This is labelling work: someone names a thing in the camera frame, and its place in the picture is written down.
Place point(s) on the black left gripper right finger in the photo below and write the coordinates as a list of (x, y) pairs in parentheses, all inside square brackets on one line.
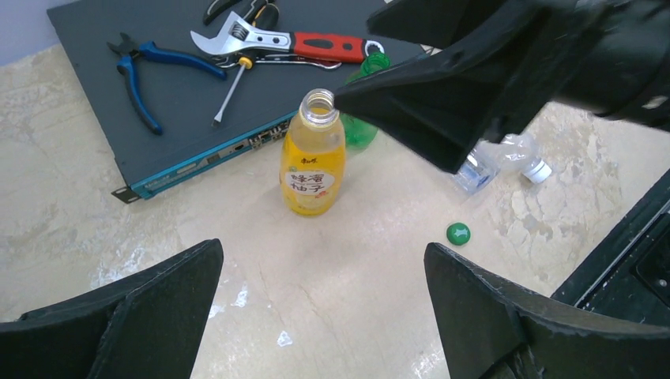
[(491, 327)]

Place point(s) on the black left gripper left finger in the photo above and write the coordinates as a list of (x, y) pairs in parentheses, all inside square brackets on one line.
[(147, 325)]

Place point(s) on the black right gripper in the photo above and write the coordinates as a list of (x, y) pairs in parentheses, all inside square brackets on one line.
[(610, 58)]

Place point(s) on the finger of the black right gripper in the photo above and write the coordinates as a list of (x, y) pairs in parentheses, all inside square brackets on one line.
[(435, 23)]

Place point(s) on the clear bottle with label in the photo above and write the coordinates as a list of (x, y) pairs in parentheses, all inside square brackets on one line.
[(476, 172)]

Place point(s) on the clear bottle white cap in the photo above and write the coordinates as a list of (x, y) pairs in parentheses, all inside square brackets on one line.
[(519, 153)]

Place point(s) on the green bottle cap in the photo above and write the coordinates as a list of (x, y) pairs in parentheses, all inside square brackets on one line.
[(458, 234)]

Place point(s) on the orange juice bottle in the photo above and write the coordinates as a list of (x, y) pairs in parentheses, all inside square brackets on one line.
[(313, 155)]

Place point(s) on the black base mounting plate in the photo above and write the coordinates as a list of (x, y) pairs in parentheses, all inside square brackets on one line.
[(604, 291)]

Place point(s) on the yellow collar screwdriver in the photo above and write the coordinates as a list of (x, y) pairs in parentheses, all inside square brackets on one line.
[(244, 64)]

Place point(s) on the black handled pliers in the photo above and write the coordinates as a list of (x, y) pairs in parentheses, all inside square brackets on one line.
[(259, 13)]

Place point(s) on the silver adjustable wrench red handle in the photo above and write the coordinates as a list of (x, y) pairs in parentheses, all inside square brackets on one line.
[(237, 35)]

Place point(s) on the dark grey network switch box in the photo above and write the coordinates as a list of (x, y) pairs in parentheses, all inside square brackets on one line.
[(263, 103)]

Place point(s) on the blue handled pliers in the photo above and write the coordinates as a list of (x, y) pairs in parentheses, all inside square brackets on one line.
[(147, 69)]

